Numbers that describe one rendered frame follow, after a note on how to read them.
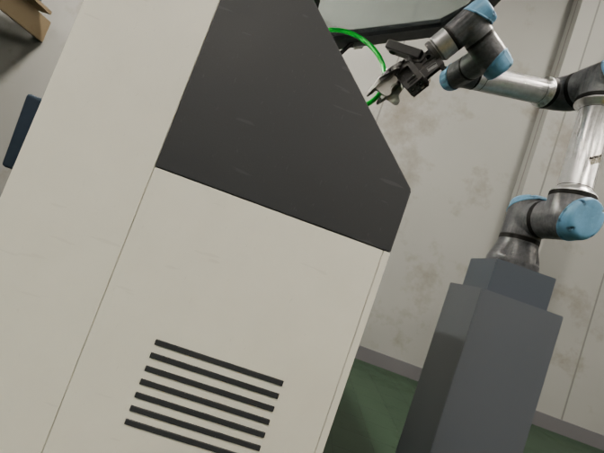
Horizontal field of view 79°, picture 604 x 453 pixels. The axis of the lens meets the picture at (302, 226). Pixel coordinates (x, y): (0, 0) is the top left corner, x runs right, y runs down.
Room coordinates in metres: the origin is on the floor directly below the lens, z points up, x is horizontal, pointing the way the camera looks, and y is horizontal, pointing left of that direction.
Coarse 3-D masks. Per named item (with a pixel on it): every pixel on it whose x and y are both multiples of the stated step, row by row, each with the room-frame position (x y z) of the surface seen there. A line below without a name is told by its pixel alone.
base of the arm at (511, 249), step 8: (504, 232) 1.15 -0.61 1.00; (504, 240) 1.13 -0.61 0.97; (512, 240) 1.12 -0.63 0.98; (520, 240) 1.10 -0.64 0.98; (528, 240) 1.10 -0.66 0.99; (536, 240) 1.10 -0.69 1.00; (496, 248) 1.14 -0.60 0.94; (504, 248) 1.12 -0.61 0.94; (512, 248) 1.10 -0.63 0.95; (520, 248) 1.10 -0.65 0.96; (528, 248) 1.09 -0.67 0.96; (536, 248) 1.10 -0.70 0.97; (488, 256) 1.16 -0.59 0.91; (496, 256) 1.13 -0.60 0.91; (504, 256) 1.11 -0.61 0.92; (512, 256) 1.09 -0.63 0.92; (520, 256) 1.09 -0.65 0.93; (528, 256) 1.09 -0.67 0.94; (536, 256) 1.10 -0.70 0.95; (520, 264) 1.08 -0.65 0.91; (528, 264) 1.08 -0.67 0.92; (536, 264) 1.09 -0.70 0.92
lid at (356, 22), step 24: (336, 0) 1.24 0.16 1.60; (360, 0) 1.26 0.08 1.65; (384, 0) 1.28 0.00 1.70; (408, 0) 1.31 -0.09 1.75; (432, 0) 1.33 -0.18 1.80; (456, 0) 1.36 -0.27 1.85; (336, 24) 1.39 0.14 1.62; (360, 24) 1.42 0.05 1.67; (384, 24) 1.45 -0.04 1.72; (408, 24) 1.48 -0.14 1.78; (432, 24) 1.51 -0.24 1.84; (360, 48) 1.54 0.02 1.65
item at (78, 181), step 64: (128, 0) 0.81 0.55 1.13; (192, 0) 0.82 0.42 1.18; (64, 64) 0.80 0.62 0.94; (128, 64) 0.81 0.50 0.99; (192, 64) 0.82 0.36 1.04; (64, 128) 0.81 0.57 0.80; (128, 128) 0.82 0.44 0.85; (64, 192) 0.81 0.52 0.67; (128, 192) 0.82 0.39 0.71; (0, 256) 0.81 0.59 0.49; (64, 256) 0.82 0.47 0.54; (0, 320) 0.81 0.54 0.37; (64, 320) 0.82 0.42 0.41; (0, 384) 0.81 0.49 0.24; (64, 384) 0.82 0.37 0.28; (0, 448) 0.82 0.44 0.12
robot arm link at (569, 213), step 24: (576, 72) 1.06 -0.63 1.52; (600, 72) 0.97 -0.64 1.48; (576, 96) 1.04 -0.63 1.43; (600, 96) 0.97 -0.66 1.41; (576, 120) 1.03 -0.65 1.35; (600, 120) 0.98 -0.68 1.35; (576, 144) 1.00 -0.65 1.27; (600, 144) 0.98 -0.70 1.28; (576, 168) 0.99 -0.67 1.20; (552, 192) 1.02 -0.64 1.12; (576, 192) 0.97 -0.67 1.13; (552, 216) 1.00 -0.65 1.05; (576, 216) 0.95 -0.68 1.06; (600, 216) 0.96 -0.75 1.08
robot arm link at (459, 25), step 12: (480, 0) 0.87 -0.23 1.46; (468, 12) 0.88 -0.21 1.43; (480, 12) 0.87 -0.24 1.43; (492, 12) 0.86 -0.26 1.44; (456, 24) 0.90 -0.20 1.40; (468, 24) 0.89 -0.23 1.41; (480, 24) 0.88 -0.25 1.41; (456, 36) 0.90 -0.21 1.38; (468, 36) 0.90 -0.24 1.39; (480, 36) 0.89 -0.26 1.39
